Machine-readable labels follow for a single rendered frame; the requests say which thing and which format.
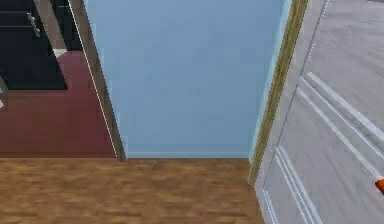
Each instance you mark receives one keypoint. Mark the white panelled room door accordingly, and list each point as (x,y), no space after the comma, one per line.
(333,133)

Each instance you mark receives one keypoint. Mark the black kitchen cupboard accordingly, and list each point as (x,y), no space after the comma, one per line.
(23,56)

